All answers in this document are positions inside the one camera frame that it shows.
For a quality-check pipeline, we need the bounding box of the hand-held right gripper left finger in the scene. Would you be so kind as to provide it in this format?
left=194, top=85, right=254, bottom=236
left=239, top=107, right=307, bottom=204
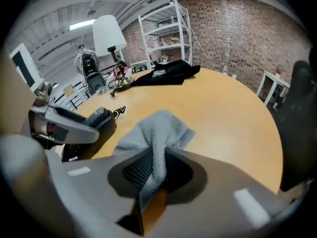
left=46, top=146, right=155, bottom=238

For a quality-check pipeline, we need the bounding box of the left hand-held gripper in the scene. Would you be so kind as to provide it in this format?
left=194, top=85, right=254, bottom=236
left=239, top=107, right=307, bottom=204
left=9, top=43, right=70, bottom=149

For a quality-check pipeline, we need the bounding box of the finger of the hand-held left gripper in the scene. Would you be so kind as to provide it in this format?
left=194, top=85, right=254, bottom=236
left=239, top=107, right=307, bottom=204
left=48, top=107, right=101, bottom=145

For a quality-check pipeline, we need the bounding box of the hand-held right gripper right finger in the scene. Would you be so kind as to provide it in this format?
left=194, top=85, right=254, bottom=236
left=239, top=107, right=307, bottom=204
left=145, top=147, right=286, bottom=238

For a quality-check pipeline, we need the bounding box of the grey cloth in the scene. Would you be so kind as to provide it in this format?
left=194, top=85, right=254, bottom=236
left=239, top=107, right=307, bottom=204
left=112, top=109, right=196, bottom=213

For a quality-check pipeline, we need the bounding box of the pink cloth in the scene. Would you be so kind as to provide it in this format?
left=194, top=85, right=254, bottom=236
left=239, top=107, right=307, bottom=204
left=112, top=67, right=132, bottom=80

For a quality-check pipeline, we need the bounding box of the white desk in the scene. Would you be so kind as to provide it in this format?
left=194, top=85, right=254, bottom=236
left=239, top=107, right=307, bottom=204
left=53, top=80, right=93, bottom=112

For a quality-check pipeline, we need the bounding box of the brown cardboard box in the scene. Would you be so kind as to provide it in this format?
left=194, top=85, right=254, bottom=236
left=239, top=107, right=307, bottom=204
left=63, top=84, right=75, bottom=97

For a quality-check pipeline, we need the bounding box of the black backpack rig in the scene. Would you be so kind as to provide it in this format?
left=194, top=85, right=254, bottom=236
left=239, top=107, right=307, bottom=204
left=81, top=53, right=107, bottom=94

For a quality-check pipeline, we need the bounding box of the white shade table lamp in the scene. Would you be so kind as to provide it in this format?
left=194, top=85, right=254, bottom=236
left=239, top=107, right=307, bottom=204
left=92, top=14, right=136, bottom=93

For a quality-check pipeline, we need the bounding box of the black fabric bag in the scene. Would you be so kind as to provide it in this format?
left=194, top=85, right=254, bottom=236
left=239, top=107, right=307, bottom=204
left=132, top=59, right=201, bottom=86

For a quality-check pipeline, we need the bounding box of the white metal shelf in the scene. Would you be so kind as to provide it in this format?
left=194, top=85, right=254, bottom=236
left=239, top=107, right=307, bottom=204
left=137, top=0, right=193, bottom=70

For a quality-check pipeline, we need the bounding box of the white side table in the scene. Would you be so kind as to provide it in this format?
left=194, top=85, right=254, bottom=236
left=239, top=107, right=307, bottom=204
left=256, top=70, right=291, bottom=107

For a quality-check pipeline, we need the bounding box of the black coiled phone cord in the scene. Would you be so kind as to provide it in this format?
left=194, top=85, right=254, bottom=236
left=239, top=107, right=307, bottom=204
left=112, top=105, right=127, bottom=119

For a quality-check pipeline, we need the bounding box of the beige coiled cord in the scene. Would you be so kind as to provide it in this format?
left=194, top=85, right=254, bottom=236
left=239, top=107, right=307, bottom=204
left=95, top=85, right=109, bottom=96

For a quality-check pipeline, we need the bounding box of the black lamp power cable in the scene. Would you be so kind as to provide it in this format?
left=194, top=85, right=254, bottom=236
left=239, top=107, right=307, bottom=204
left=108, top=60, right=130, bottom=99

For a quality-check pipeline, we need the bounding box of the white hanging cable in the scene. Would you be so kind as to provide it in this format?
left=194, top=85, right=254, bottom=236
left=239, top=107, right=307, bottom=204
left=189, top=28, right=221, bottom=73

